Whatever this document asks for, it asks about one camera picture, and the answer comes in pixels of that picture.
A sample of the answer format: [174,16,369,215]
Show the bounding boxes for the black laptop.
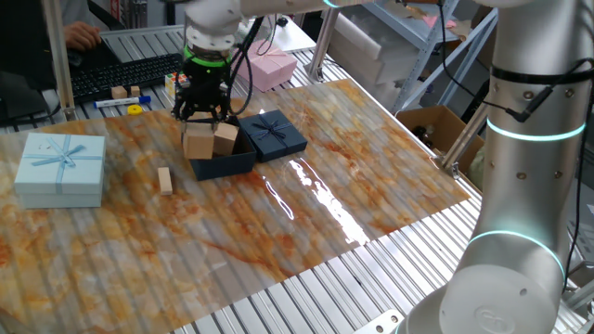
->
[64,0,126,71]

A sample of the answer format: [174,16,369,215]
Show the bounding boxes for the grey metal cabinet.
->
[563,175,594,279]

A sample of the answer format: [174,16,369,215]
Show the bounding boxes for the brown cardboard box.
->
[394,105,484,177]

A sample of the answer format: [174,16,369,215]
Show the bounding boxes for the navy gift box base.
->
[187,115,258,182]

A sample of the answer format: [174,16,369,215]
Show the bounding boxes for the light wooden cube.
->
[212,122,240,157]
[181,122,216,161]

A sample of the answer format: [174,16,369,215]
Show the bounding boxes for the navy ribboned gift box lid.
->
[237,109,309,163]

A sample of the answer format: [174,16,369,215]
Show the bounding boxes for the white foam boards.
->
[327,13,400,98]

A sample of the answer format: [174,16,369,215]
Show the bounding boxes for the long wooden block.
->
[157,166,174,197]

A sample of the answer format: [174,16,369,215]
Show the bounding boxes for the white marker blue cap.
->
[93,95,152,109]

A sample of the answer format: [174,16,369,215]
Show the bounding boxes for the Rubik's cube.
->
[164,71,189,98]

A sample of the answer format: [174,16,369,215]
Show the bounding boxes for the orange marble pattern mat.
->
[0,78,472,334]

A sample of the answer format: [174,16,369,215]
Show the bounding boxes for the person's grey shirt torso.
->
[58,0,94,27]

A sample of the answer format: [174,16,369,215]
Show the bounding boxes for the pink gift box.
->
[234,39,299,93]

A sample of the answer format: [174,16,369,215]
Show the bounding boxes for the aluminium frame strut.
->
[438,104,486,171]

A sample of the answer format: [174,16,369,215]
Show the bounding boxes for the grey metal shelf rack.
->
[361,2,500,115]

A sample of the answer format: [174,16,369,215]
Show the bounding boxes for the metal robot mounting plate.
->
[352,309,405,334]

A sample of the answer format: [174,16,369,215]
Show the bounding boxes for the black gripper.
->
[171,62,233,126]

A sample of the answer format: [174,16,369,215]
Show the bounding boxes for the black keyboard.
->
[69,53,185,104]

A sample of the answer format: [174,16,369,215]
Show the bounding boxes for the light blue gift box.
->
[13,133,107,210]

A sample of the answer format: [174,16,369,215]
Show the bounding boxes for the aluminium frame post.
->
[305,6,340,84]
[41,0,78,122]

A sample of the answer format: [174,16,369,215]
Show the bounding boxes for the person's bare hand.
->
[63,21,103,52]

